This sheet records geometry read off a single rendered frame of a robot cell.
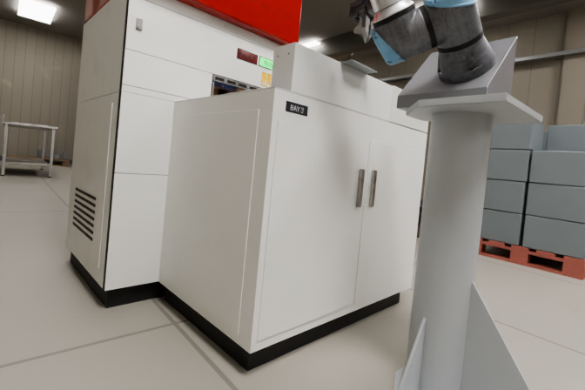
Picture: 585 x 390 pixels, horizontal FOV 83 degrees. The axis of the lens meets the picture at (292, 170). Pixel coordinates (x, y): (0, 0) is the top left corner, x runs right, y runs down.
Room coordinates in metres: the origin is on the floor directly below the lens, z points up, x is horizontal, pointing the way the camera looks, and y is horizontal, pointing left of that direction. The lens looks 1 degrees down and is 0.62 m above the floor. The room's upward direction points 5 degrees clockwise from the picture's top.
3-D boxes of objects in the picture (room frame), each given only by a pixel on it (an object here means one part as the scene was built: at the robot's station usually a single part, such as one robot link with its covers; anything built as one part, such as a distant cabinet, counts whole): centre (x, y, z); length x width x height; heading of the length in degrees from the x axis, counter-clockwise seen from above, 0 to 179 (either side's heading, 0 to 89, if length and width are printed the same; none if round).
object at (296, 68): (1.17, -0.14, 0.89); 0.55 x 0.09 x 0.14; 134
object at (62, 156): (8.38, 6.39, 0.18); 1.26 x 0.87 x 0.35; 131
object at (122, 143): (1.75, 0.60, 0.41); 0.82 x 0.70 x 0.82; 134
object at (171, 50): (1.51, 0.36, 1.02); 0.81 x 0.03 x 0.40; 134
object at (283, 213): (1.46, -0.06, 0.41); 0.96 x 0.64 x 0.82; 134
